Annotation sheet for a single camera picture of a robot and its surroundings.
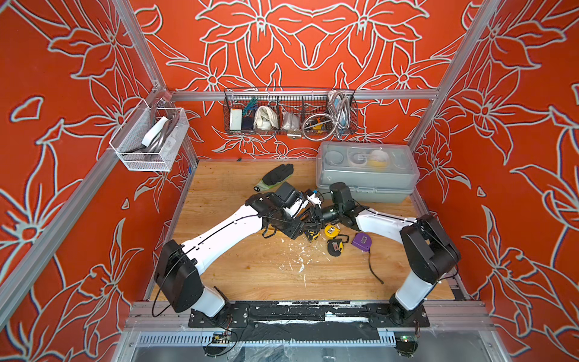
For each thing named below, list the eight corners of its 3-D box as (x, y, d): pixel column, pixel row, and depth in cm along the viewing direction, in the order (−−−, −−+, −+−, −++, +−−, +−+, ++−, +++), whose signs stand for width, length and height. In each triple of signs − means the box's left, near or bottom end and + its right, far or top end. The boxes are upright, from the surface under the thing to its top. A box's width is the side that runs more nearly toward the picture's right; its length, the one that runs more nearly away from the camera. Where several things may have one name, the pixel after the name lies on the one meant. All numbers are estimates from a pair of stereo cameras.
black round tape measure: (328, 256, 88) (329, 253, 85) (326, 241, 92) (327, 238, 89) (343, 256, 87) (345, 253, 85) (341, 241, 92) (342, 238, 89)
